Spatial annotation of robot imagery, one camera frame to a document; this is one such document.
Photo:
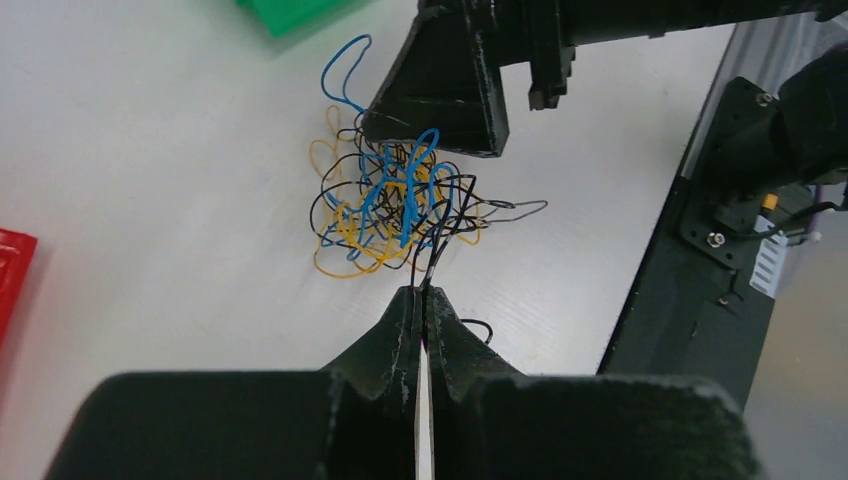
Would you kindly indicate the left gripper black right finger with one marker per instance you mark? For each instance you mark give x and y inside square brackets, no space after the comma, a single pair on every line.
[459,366]

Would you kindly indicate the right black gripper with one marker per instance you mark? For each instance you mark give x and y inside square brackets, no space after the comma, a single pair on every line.
[446,78]

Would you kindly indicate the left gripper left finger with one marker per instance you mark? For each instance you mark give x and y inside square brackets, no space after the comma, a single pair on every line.
[372,423]

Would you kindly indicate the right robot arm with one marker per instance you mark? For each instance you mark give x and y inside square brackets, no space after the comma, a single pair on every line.
[803,138]

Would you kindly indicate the green bin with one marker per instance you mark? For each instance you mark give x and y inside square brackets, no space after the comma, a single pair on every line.
[281,16]

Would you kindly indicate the red double bin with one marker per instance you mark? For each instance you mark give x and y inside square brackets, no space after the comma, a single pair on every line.
[17,252]

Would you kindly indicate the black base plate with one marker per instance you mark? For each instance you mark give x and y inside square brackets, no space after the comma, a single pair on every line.
[703,296]

